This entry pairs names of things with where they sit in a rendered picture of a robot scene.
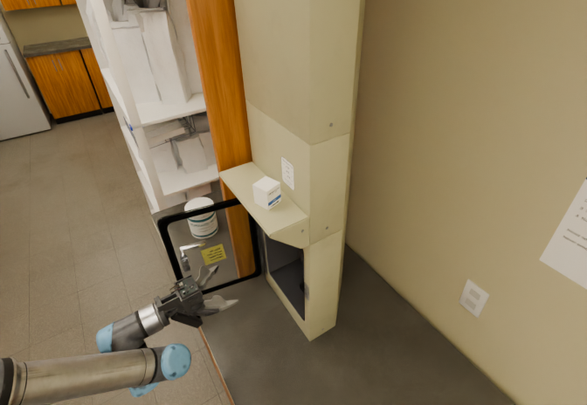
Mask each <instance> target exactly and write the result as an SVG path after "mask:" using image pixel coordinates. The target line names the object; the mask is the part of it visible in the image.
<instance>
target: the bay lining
mask: <svg viewBox="0 0 587 405"><path fill-rule="evenodd" d="M264 235H265V243H266V259H267V267H268V271H269V272H270V271H274V270H276V269H278V268H280V267H281V266H283V265H285V264H288V263H290V262H292V261H294V260H295V259H297V258H300V251H299V249H298V248H297V247H294V246H292V245H289V244H284V243H282V242H280V241H277V240H274V239H271V238H269V236H268V235H267V234H266V233H265V232H264Z"/></svg>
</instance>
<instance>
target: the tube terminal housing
mask: <svg viewBox="0 0 587 405"><path fill-rule="evenodd" d="M245 103H246V111H247V119H248V127H249V135H250V142H251V150H252V162H253V163H254V164H255V165H256V166H257V167H258V168H259V169H260V170H261V171H262V172H263V173H264V174H265V175H266V176H267V177H270V178H272V179H274V180H275V181H277V182H280V189H281V190H282V191H283V192H284V193H285V194H286V195H287V196H288V197H289V198H290V199H291V200H292V201H293V202H294V203H295V204H296V205H297V206H298V207H299V208H300V209H301V210H302V211H303V212H304V213H305V214H306V215H307V216H308V217H309V246H307V247H305V248H303V251H304V280H305V282H306V284H307V285H308V286H309V301H308V300H307V298H306V297H305V321H303V320H302V318H301V317H300V315H299V314H298V313H297V312H296V311H295V309H294V308H293V306H292V305H291V303H290V302H289V301H288V299H287V298H286V296H285V295H284V293H283V292H282V291H281V289H280V288H279V287H278V286H277V284H276V283H275V282H274V280H273V278H272V277H271V276H270V274H269V271H268V267H267V274H268V275H267V274H266V280H267V282H268V283H269V285H270V286H271V287H272V288H273V290H274V291H275V293H276V294H277V296H278V297H279V298H280V300H281V302H282V303H283V305H284V306H285V307H286V309H287V310H288V311H289V313H290V314H291V315H292V317H293V319H294V320H295V321H296V323H297V324H298V326H299V327H300V329H301V330H302V332H303V333H304V334H305V335H306V337H307V338H308V340H309V341H311V340H314V339H315V338H317V337H318V336H320V335H322V334H323V333H325V332H326V331H327V330H329V329H331V328H332V327H334V326H335V322H336V316H337V310H338V304H339V298H340V291H341V285H342V267H343V257H344V246H345V236H346V225H347V215H348V205H349V185H350V174H351V163H352V154H353V143H354V132H355V122H356V108H355V112H354V117H353V121H352V125H351V129H350V132H349V133H346V134H342V135H339V136H337V137H335V138H332V139H329V140H326V141H322V142H319V143H316V144H314V145H311V146H309V145H308V144H307V143H306V142H305V141H303V140H302V139H300V138H299V137H297V136H296V135H295V134H293V133H292V132H290V131H289V130H287V129H286V128H285V127H283V126H281V124H280V123H278V122H277V121H275V120H274V119H272V118H271V117H270V116H268V115H267V114H265V113H264V112H262V111H261V110H259V109H258V108H257V107H256V106H254V105H253V104H252V103H250V102H249V101H248V100H245ZM280 155H282V156H283V157H284V158H285V159H287V160H288V161H289V162H290V163H291V164H293V173H294V191H293V190H291V189H290V188H289V187H288V186H287V185H286V184H285V183H284V182H283V181H282V172H281V156H280Z"/></svg>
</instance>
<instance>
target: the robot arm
mask: <svg viewBox="0 0 587 405"><path fill-rule="evenodd" d="M217 270H218V265H216V266H213V267H211V268H210V269H208V268H207V267H206V266H205V265H202V266H201V267H200V270H199V276H198V278H197V280H195V279H194V278H193V276H191V274H190V275H189V276H187V277H185V278H182V279H180V280H178V281H176V282H175V283H173V284H174V286H173V287H172V288H174V287H175V288H174V291H173V292H171V294H169V295H167V296H165V297H163V298H161V299H160V298H159V296H157V297H155V298H154V301H155V303H152V304H150V305H147V306H145V307H143V308H142V309H140V310H138V311H136V312H133V313H131V314H129V315H128V316H126V317H124V318H122V319H119V320H117V321H114V322H113V323H112V324H110V325H108V326H106V327H104V328H102V329H100V330H99V331H98V332H97V334H96V343H97V346H98V348H99V350H100V352H101V354H89V355H81V356H73V357H65V358H57V359H49V360H35V361H26V362H17V361H16V360H15V359H13V358H12V357H10V358H1V359H0V405H45V404H50V403H54V402H62V401H67V400H71V399H76V398H80V397H85V396H89V395H97V394H102V393H106V392H110V391H115V390H119V389H124V388H128V389H129V391H130V393H131V395H132V396H133V397H140V396H142V395H145V394H146V393H148V392H150V391H151V390H152V389H154V388H155V387H156V386H157V385H158V384H159V383H160V381H173V380H175V379H177V378H180V377H182V376H184V375H185V374H186V373H187V372H188V370H189V368H190V363H191V355H190V350H189V349H188V348H187V347H186V346H185V345H184V344H180V343H177V344H169V345H167V346H164V347H151V348H148V347H147V345H146V343H145V341H144V339H146V338H147V337H148V336H151V335H153V334H154V333H157V332H159V331H161V330H162V329H163V328H164V327H165V326H167V325H169V324H170V323H169V317H170V318H171V319H172V320H174V321H177V322H180V323H183V324H185V325H188V326H193V327H195V328H199V327H200V326H201V325H202V324H203V321H202V319H201V316H203V317H204V316H210V315H212V314H215V313H218V312H220V311H223V310H225V309H227V308H229V307H231V306H232V305H235V304H236V303H238V299H231V300H228V301H225V300H224V299H223V298H222V297H221V296H219V295H215V296H213V298H212V299H210V300H205V299H203V298H202V297H203V294H202V292H201V291H200V290H201V289H204V288H205V286H206V285H207V282H208V281H209V280H210V279H211V277H212V276H213V275H214V274H216V273H217ZM180 281H181V282H180ZM172 288H171V289H172ZM171 289H170V290H171Z"/></svg>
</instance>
